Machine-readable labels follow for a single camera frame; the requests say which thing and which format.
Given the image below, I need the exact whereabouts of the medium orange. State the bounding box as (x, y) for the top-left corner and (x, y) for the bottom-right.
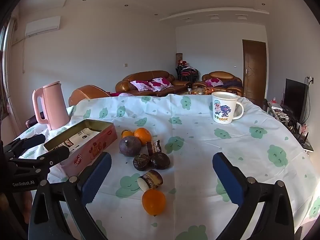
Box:
(134, 127), (152, 146)

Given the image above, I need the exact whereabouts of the white wall air conditioner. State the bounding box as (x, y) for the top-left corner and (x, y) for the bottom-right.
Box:
(24, 16), (61, 37)

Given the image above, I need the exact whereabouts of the small cut chocolate cake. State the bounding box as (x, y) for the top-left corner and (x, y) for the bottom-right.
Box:
(146, 140), (162, 155)

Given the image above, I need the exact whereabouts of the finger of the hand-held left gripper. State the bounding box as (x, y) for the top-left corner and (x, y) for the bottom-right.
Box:
(9, 146), (71, 175)
(3, 134), (47, 158)

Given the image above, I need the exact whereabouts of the black television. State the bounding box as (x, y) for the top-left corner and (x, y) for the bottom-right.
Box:
(281, 78), (309, 124)

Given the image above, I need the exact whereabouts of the brown leather sofa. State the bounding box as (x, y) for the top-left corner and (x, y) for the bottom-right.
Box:
(115, 70), (193, 97)

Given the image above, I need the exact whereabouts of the cluttered tv stand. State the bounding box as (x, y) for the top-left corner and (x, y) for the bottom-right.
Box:
(265, 99), (314, 153)

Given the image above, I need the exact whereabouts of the pink electric kettle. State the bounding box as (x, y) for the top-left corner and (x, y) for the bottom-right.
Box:
(32, 81), (71, 131)

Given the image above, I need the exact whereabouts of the brown leather loveseat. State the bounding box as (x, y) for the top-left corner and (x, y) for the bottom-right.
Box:
(192, 71), (243, 97)

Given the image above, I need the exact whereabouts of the round chocolate cake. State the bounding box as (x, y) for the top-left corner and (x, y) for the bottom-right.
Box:
(150, 152), (171, 170)
(132, 153), (151, 172)

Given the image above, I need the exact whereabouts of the purple passion fruit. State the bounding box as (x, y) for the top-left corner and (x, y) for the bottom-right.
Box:
(118, 136), (142, 158)

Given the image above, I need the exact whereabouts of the large orange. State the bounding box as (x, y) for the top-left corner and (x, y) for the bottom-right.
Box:
(142, 189), (166, 216)

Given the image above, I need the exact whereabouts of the stack of dark chairs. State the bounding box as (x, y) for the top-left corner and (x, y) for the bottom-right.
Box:
(176, 65), (200, 82)

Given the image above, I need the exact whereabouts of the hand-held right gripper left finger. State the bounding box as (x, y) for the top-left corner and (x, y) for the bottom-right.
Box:
(28, 151), (112, 240)

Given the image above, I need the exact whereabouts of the brown leather armchair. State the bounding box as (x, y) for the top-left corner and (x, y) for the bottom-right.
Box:
(68, 85), (112, 107)

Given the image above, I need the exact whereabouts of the dark purple blanket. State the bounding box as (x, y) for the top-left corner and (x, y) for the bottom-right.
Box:
(221, 79), (242, 88)

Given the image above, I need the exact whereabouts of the pink tin box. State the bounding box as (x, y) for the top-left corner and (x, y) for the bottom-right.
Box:
(43, 119), (118, 177)

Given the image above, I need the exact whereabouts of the cluttered coffee table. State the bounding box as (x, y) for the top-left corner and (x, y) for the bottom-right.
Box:
(179, 86), (213, 96)

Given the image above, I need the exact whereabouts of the cut cream-filled chocolate cake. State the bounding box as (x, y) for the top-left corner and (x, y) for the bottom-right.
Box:
(137, 169), (164, 192)

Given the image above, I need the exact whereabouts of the beige curtain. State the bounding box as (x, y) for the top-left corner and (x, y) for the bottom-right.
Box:
(0, 17), (23, 135)

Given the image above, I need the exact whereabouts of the white cartoon mug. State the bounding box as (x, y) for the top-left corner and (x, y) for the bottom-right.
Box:
(212, 91), (244, 125)

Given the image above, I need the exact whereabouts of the white magenta floral pillow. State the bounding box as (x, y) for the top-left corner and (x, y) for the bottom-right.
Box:
(130, 80), (151, 92)
(149, 78), (173, 92)
(205, 78), (224, 87)

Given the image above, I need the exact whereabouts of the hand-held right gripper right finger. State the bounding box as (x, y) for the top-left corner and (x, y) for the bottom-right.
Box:
(212, 152), (295, 240)

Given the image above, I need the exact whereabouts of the brown wooden door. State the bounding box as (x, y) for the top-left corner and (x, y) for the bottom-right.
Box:
(242, 39), (267, 100)

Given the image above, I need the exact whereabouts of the white green-print tablecloth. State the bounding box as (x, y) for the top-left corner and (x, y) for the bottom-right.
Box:
(20, 94), (320, 240)

